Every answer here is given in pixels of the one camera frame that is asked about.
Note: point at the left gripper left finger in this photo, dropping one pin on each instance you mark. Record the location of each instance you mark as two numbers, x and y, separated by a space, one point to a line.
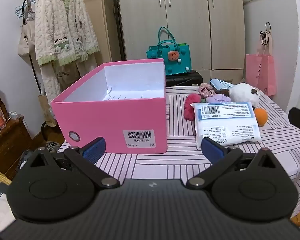
85 159

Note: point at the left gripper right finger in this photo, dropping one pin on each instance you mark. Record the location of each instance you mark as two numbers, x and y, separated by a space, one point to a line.
222 159

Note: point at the white blue wet wipes pack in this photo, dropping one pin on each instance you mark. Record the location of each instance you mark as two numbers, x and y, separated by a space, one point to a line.
227 124

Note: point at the blue white tissue pack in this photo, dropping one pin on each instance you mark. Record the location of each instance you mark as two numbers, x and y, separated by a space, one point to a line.
220 84

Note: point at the orange soft ball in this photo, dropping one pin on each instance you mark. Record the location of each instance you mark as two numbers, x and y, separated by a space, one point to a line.
261 116

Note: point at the striped pink tablecloth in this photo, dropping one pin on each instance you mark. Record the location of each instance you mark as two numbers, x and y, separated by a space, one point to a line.
183 160

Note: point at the grey white sneakers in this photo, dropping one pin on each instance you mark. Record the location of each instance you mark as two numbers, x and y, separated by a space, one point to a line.
52 146

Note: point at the brown paper bag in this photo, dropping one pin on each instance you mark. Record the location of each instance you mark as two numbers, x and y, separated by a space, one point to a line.
47 111

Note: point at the red fluffy scrunchie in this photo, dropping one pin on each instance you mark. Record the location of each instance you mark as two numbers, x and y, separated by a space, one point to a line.
188 109

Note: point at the black clothes rack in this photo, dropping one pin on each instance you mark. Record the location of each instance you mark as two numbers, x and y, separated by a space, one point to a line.
26 11

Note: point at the purple plush toy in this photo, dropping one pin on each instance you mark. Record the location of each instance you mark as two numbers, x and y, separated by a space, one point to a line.
218 98

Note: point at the white panda plush toy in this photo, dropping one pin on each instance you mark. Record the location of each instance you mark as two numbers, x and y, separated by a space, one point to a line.
244 92

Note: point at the pink paper shopping bag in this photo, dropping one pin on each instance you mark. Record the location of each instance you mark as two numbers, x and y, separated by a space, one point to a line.
260 69

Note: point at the pink floral scrunchie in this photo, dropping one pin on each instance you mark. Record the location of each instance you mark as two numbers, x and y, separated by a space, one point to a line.
206 90

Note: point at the pink cardboard storage box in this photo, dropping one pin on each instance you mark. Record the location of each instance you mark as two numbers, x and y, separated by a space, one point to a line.
123 102

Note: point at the dark wooden side cabinet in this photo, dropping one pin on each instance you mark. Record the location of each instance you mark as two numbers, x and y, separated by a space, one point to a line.
14 140

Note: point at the black suitcase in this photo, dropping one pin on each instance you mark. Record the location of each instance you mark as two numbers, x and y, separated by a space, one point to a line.
184 79

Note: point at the teal felt handbag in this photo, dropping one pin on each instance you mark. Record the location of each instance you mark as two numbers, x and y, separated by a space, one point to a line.
176 56

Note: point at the cream knitted cardigan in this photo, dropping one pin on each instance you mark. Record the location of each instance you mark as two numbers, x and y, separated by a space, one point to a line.
63 32

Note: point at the beige canvas tote bag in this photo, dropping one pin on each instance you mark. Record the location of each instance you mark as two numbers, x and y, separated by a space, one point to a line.
26 42

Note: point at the beige wardrobe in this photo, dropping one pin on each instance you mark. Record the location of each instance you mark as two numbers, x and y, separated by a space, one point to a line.
213 29

